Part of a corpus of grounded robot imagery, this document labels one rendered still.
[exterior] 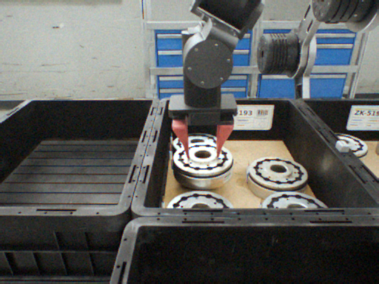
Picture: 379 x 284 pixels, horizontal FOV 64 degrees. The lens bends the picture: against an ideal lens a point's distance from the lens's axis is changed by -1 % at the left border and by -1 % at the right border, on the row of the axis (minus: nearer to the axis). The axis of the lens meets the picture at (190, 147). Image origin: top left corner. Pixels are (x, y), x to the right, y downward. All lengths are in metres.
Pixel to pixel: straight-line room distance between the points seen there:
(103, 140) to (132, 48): 2.55
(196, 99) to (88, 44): 2.91
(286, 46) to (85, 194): 1.10
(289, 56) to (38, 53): 2.64
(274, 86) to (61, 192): 2.17
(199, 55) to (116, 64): 2.96
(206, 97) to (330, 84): 2.33
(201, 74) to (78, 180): 0.35
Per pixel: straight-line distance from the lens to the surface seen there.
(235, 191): 0.55
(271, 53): 1.40
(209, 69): 0.36
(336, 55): 2.69
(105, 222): 0.36
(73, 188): 0.59
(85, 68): 3.38
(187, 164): 0.51
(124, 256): 0.30
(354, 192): 0.46
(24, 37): 3.51
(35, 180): 0.65
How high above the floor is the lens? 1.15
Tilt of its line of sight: 28 degrees down
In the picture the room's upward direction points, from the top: straight up
